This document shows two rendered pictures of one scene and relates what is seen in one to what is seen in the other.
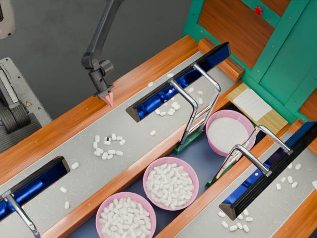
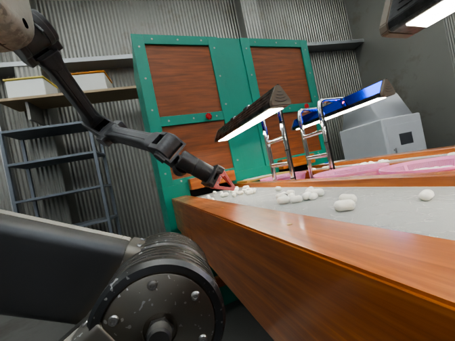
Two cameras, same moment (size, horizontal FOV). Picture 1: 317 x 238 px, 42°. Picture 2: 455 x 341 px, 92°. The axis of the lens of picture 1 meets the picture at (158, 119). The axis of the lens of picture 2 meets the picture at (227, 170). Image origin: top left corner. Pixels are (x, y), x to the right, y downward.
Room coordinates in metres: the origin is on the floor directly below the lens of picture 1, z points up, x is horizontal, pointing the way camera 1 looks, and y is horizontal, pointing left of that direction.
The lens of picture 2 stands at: (0.68, 0.84, 0.86)
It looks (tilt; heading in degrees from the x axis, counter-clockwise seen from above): 0 degrees down; 306
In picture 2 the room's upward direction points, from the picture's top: 12 degrees counter-clockwise
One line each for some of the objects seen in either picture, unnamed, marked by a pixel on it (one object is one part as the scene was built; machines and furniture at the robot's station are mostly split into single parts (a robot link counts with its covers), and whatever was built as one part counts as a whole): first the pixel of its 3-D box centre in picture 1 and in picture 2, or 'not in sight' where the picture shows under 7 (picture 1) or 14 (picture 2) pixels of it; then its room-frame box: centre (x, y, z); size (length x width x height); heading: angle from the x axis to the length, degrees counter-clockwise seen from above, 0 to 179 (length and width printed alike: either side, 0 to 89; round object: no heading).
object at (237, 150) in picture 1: (246, 168); (326, 143); (0.93, -0.45, 0.90); 0.20 x 0.19 x 0.45; 148
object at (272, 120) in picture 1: (256, 109); (263, 176); (1.37, -0.50, 0.77); 0.33 x 0.15 x 0.01; 58
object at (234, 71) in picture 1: (220, 58); (212, 179); (1.59, -0.24, 0.83); 0.30 x 0.06 x 0.07; 58
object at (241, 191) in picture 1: (275, 164); (330, 110); (0.89, -0.52, 1.08); 0.62 x 0.08 x 0.07; 148
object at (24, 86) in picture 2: not in sight; (34, 93); (4.09, -0.11, 2.32); 0.43 x 0.36 x 0.24; 50
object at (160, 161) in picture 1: (169, 186); (350, 181); (0.81, -0.14, 0.72); 0.27 x 0.27 x 0.10
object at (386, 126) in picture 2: not in sight; (380, 142); (0.74, -3.37, 0.81); 0.84 x 0.70 x 1.62; 139
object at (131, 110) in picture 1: (182, 77); (241, 120); (1.19, -0.05, 1.08); 0.62 x 0.08 x 0.07; 148
